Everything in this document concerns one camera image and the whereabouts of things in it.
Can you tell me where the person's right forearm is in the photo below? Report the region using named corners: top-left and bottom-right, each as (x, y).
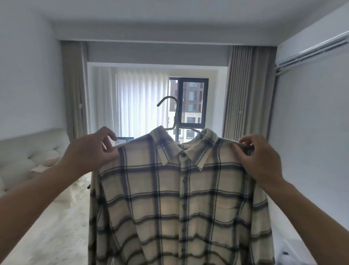
top-left (258, 177), bottom-right (349, 263)

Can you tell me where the pale pink pillow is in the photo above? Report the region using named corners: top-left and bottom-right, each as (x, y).
top-left (43, 156), bottom-right (63, 167)

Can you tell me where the white sheer curtain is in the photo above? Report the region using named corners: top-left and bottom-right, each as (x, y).
top-left (87, 65), bottom-right (171, 138)

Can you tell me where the white air conditioner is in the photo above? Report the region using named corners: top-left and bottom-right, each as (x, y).
top-left (274, 2), bottom-right (349, 74)

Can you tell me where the white bed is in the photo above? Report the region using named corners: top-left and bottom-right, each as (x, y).
top-left (0, 164), bottom-right (93, 265)

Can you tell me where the person's right hand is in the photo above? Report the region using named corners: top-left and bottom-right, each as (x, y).
top-left (232, 134), bottom-right (286, 189)

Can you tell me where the dark framed window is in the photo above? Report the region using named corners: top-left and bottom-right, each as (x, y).
top-left (169, 77), bottom-right (209, 143)

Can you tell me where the open laptop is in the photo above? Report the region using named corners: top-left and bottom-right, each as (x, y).
top-left (115, 136), bottom-right (135, 147)

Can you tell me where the grey clothes hanger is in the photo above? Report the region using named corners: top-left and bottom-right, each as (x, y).
top-left (157, 96), bottom-right (204, 136)

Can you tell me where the person's left forearm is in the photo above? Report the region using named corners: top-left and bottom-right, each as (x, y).
top-left (0, 161), bottom-right (92, 235)

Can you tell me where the cream plaid button shirt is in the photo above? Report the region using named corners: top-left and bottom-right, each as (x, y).
top-left (88, 126), bottom-right (275, 265)

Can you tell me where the white upholstered headboard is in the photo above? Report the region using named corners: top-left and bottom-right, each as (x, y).
top-left (0, 128), bottom-right (70, 197)

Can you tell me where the beige curtain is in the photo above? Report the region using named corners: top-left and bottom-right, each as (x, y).
top-left (60, 41), bottom-right (89, 143)
top-left (222, 45), bottom-right (278, 140)

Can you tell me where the person's left hand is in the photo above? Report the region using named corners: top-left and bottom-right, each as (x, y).
top-left (63, 126), bottom-right (120, 176)

